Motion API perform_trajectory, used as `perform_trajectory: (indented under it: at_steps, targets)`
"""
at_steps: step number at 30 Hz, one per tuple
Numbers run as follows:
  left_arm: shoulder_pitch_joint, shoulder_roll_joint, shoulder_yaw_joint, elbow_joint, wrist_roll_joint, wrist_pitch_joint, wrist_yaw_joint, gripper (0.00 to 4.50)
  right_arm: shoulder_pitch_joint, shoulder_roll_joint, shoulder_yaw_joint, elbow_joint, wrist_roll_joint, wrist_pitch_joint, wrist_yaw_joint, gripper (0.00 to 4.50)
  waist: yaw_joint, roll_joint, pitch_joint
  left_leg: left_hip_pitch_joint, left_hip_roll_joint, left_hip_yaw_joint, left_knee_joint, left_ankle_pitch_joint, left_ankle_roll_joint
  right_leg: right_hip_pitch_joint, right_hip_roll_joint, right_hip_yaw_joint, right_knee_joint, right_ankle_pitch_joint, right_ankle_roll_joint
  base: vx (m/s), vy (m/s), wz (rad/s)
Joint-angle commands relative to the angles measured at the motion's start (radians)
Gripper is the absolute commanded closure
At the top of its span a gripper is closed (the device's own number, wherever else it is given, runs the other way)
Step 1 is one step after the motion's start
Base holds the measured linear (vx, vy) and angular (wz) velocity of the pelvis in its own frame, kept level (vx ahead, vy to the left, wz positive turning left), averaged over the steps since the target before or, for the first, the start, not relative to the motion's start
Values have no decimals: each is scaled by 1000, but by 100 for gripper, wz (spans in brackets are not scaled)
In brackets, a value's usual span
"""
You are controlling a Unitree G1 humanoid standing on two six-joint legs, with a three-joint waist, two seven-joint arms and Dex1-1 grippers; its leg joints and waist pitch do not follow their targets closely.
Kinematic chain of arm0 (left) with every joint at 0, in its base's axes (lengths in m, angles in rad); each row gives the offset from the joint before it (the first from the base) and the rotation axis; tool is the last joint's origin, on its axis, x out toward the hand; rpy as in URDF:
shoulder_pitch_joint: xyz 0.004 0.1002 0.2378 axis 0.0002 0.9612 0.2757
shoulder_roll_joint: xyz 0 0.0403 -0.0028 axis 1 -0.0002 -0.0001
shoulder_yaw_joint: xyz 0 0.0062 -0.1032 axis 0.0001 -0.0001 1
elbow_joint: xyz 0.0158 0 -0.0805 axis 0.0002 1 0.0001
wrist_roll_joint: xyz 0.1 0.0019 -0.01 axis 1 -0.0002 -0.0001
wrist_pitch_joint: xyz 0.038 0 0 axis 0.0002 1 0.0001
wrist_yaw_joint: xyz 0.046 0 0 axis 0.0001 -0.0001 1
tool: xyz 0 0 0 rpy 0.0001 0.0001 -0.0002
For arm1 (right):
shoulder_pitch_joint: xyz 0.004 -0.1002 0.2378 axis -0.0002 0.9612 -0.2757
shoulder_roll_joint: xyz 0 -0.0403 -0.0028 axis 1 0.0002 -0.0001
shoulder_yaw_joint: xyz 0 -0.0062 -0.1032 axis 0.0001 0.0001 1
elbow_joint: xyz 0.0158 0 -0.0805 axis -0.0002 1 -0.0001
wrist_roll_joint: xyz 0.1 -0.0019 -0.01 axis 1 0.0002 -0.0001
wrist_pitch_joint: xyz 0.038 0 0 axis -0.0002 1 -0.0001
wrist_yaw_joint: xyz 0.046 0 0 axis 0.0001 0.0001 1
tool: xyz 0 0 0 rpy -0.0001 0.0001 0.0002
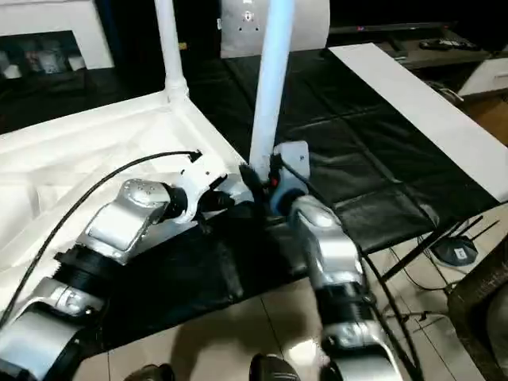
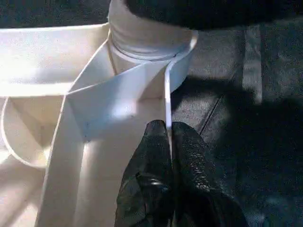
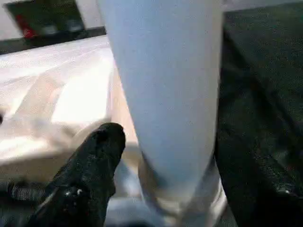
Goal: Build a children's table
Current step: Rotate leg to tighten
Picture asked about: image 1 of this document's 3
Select white plastic table leg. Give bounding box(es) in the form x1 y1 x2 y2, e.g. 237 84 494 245
153 0 190 105
248 0 297 180

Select white plastic table top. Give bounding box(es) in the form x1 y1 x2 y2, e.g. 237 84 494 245
0 89 256 303

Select black work mat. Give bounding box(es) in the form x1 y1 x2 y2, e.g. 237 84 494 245
0 49 502 350

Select grey cushion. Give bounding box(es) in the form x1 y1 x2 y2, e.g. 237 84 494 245
219 0 332 60

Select white flat board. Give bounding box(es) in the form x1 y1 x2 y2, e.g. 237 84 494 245
328 42 508 202

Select black floor stand foot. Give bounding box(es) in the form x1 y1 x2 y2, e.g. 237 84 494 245
382 215 502 279

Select black robot right foot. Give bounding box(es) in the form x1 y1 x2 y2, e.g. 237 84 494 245
248 352 299 381

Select black robot foot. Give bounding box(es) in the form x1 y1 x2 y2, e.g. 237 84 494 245
128 362 176 381
248 352 299 381

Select black sofa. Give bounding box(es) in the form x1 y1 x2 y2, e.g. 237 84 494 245
94 0 508 96

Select black robot left foot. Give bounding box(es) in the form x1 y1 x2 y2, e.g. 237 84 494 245
128 362 176 381

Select black wifi router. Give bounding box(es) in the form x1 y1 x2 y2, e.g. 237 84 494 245
431 235 480 267

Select black television with red logo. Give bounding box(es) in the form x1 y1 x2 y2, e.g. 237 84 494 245
329 21 448 36

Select dark low tv bench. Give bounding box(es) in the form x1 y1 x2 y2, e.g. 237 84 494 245
329 33 508 116

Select black remote control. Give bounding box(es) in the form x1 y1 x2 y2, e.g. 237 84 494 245
419 37 478 52

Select white sideboard cabinet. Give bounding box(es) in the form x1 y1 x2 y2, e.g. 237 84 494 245
0 0 113 81

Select dark brown textured stool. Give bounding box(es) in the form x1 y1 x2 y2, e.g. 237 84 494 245
446 256 508 381

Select white low side cabinet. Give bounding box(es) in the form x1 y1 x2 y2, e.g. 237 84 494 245
457 54 508 97

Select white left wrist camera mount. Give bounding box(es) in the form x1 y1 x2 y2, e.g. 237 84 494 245
173 152 230 224

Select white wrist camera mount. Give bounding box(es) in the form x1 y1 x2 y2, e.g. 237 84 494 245
271 140 314 218
173 152 230 224

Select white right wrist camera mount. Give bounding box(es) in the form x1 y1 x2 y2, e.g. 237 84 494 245
271 140 314 218

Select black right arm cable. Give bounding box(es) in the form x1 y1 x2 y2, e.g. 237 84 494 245
276 157 424 381

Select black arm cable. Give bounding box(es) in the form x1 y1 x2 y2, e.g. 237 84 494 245
0 149 204 327
276 157 424 381

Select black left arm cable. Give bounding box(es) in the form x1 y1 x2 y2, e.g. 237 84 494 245
0 149 204 327

